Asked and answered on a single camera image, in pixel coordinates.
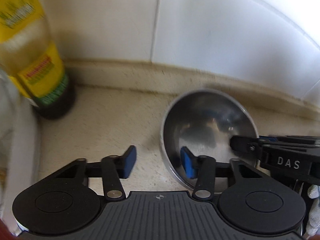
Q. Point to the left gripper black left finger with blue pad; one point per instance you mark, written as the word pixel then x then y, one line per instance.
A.
pixel 73 196

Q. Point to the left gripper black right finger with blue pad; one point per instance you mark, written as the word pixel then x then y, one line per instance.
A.
pixel 245 197

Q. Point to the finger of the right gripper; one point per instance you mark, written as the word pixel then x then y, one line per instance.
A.
pixel 292 139
pixel 253 145

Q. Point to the white round turntable tray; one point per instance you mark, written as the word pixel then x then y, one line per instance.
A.
pixel 20 148

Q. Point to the white gloved hand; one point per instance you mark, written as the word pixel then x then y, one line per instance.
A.
pixel 313 223

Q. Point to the yellow green label oil bottle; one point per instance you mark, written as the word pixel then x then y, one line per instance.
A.
pixel 30 58

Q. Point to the steel bowl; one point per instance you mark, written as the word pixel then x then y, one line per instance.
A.
pixel 204 121

